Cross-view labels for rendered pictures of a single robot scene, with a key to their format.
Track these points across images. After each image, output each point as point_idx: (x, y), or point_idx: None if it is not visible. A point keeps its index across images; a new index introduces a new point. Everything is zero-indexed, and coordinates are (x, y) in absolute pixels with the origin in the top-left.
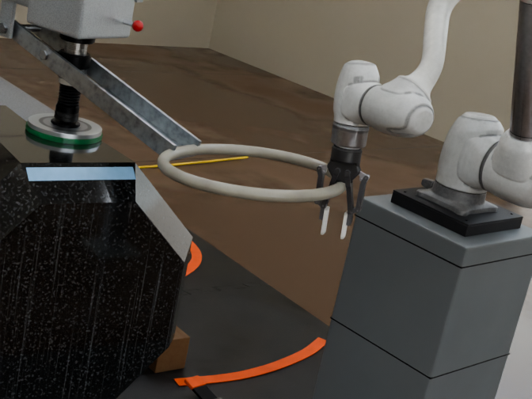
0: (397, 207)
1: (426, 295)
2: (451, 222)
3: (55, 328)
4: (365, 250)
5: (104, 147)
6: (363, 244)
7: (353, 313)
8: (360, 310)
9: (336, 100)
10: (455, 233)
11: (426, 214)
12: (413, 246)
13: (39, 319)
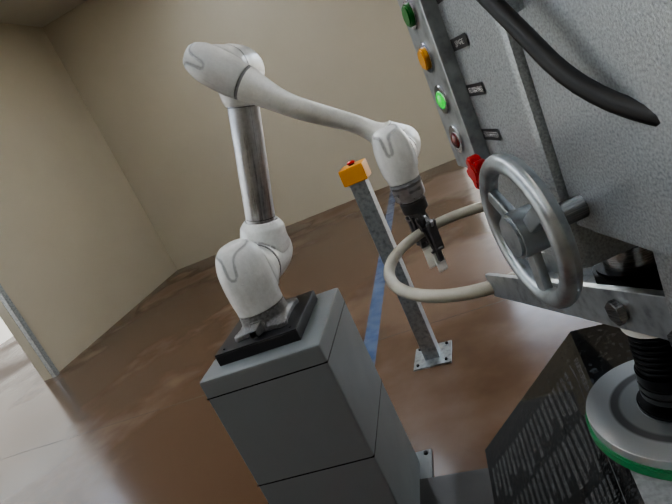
0: (308, 331)
1: (356, 341)
2: (312, 300)
3: None
4: (343, 373)
5: (604, 368)
6: (340, 371)
7: (369, 423)
8: (367, 414)
9: (414, 157)
10: (318, 301)
11: (308, 315)
12: (339, 324)
13: None
